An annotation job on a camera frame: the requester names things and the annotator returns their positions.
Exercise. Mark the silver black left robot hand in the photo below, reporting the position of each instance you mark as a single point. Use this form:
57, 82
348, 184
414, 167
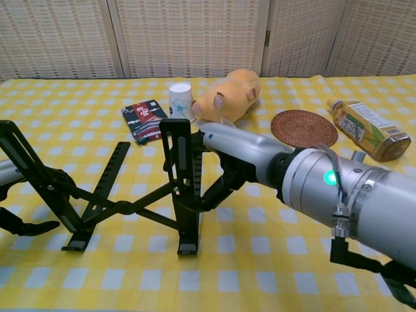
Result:
6, 172

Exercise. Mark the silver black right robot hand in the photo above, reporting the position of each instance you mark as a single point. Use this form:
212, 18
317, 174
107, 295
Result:
243, 146

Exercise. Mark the black folding laptop stand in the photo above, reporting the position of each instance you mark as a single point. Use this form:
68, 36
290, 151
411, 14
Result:
123, 206

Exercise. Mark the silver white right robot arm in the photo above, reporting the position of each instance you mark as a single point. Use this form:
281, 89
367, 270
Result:
383, 201

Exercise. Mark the yellow plush toy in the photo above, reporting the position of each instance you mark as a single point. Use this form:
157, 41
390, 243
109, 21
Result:
234, 94

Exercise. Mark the round brown woven coaster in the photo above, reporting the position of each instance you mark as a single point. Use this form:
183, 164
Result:
305, 128

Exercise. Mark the white paper cup blue flower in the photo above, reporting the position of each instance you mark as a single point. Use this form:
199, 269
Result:
179, 104

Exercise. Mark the black red snack packet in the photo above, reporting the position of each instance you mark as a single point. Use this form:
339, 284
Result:
144, 120

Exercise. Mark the yellow white checkered tablecloth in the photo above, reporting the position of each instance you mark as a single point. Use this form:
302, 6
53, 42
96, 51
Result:
260, 260

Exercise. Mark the woven folding screen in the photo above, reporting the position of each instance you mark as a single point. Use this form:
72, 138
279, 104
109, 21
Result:
195, 32

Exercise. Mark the green label tea bottle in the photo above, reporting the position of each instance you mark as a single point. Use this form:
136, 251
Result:
367, 130

